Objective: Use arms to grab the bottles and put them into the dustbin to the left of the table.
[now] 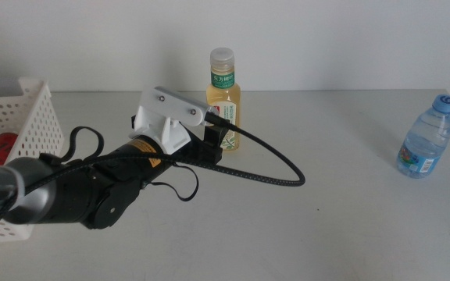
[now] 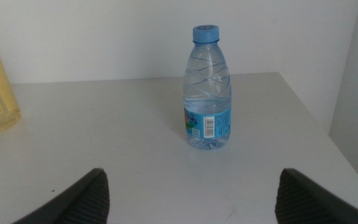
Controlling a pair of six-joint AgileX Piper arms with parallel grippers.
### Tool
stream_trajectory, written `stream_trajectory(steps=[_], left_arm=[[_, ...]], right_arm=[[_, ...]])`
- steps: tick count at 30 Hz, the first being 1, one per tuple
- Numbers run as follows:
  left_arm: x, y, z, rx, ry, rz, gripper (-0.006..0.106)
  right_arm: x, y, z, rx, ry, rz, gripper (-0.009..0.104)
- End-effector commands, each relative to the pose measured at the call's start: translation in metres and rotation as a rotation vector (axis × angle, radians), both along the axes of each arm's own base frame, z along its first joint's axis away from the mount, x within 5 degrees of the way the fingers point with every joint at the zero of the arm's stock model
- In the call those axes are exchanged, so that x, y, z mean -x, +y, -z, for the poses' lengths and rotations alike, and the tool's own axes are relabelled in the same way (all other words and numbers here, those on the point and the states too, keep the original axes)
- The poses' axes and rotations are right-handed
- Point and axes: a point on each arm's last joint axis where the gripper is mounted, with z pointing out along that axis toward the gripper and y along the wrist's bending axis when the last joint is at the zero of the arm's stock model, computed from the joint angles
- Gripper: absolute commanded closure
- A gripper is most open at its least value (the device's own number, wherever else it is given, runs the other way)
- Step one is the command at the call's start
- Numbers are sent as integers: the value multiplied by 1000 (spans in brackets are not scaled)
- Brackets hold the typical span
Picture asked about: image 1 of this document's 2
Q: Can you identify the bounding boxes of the yellow tea bottle green label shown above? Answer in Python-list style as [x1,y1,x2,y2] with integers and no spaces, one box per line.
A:
[205,47,241,152]

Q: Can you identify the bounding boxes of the clear water bottle blue cap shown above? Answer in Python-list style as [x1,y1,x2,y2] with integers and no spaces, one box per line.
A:
[395,94,450,180]

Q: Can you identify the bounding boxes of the white perforated plastic basket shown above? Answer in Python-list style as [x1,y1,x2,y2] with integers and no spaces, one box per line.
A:
[0,76,65,244]

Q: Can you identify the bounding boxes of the thin black cable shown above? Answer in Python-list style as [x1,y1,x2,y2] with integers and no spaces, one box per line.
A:
[146,163,200,203]
[59,126,105,163]

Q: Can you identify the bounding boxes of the thick black braided cable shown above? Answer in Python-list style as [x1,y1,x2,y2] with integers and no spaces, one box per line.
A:
[0,111,306,257]

